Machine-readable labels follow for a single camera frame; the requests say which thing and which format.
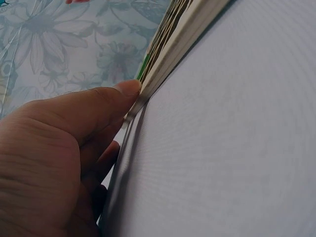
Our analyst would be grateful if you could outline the person's left hand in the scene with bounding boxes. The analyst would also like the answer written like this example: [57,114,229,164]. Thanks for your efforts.
[0,79,142,237]

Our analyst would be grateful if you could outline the thick book with cream pages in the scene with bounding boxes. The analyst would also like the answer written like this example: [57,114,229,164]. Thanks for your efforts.
[122,0,238,129]

